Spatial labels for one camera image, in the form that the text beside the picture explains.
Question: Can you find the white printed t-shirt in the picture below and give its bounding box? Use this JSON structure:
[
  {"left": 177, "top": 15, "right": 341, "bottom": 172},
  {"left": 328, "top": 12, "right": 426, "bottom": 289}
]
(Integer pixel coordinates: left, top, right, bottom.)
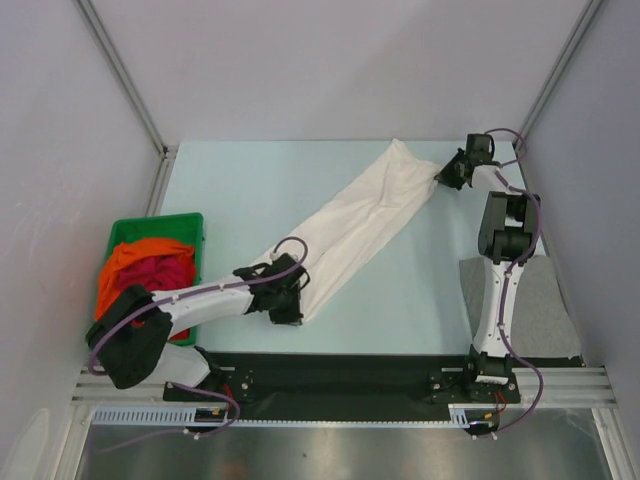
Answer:
[{"left": 247, "top": 138, "right": 441, "bottom": 327}]

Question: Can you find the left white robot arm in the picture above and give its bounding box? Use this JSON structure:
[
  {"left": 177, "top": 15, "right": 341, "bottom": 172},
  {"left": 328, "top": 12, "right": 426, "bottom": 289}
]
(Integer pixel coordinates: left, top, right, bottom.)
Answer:
[{"left": 86, "top": 253, "right": 311, "bottom": 400}]

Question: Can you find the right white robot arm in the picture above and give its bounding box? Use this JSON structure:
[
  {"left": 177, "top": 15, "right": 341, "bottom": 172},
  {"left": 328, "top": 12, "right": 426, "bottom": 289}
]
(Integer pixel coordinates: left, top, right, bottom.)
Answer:
[{"left": 433, "top": 128, "right": 541, "bottom": 403}]

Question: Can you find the red t-shirt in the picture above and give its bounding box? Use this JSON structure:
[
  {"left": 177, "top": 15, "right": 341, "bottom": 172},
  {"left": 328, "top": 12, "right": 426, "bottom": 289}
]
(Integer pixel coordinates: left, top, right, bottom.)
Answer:
[{"left": 170, "top": 327, "right": 198, "bottom": 346}]

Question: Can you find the green plastic bin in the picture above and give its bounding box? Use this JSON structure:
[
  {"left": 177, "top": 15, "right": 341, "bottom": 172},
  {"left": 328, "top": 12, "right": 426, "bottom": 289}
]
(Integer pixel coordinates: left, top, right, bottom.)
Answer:
[{"left": 89, "top": 212, "right": 204, "bottom": 334}]

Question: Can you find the magenta t-shirt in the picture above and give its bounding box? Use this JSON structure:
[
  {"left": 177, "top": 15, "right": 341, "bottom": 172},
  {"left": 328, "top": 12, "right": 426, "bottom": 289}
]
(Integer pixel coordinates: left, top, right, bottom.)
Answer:
[{"left": 116, "top": 255, "right": 197, "bottom": 291}]

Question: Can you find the orange t-shirt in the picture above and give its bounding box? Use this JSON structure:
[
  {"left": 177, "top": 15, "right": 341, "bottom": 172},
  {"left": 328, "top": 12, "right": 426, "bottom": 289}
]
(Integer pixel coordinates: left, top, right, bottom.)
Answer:
[{"left": 94, "top": 237, "right": 196, "bottom": 320}]

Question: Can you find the folded grey t-shirt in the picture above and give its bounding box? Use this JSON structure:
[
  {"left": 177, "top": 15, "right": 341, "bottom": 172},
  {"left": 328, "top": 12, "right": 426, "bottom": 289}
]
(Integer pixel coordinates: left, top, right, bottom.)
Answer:
[{"left": 459, "top": 256, "right": 581, "bottom": 361}]

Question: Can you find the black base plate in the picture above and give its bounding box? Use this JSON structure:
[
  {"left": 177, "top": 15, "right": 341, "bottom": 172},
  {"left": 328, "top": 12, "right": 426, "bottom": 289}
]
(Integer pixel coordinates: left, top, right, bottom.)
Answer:
[{"left": 162, "top": 349, "right": 584, "bottom": 424}]

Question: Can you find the right corner aluminium post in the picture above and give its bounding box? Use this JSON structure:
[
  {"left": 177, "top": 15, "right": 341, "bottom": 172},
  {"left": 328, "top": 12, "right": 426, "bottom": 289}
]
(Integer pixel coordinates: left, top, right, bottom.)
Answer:
[{"left": 513, "top": 0, "right": 607, "bottom": 156}]

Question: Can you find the corner aluminium post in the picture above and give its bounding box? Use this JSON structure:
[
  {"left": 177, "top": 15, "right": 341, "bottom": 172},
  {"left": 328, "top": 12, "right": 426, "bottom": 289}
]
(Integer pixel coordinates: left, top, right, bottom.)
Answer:
[
  {"left": 513, "top": 0, "right": 607, "bottom": 156},
  {"left": 73, "top": 0, "right": 174, "bottom": 157}
]

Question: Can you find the aluminium frame rail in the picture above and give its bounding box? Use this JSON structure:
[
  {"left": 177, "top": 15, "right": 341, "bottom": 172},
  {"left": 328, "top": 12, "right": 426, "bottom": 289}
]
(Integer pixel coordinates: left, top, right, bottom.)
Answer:
[{"left": 72, "top": 368, "right": 164, "bottom": 405}]

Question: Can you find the white slotted cable duct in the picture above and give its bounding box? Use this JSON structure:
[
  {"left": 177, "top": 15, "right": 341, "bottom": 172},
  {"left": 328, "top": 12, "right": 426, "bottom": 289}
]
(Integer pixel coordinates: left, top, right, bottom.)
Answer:
[{"left": 92, "top": 403, "right": 501, "bottom": 430}]

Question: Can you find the left corner aluminium post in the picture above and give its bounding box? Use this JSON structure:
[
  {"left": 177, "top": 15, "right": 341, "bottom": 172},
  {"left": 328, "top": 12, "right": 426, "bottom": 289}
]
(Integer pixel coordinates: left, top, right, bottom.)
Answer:
[{"left": 73, "top": 0, "right": 174, "bottom": 157}]

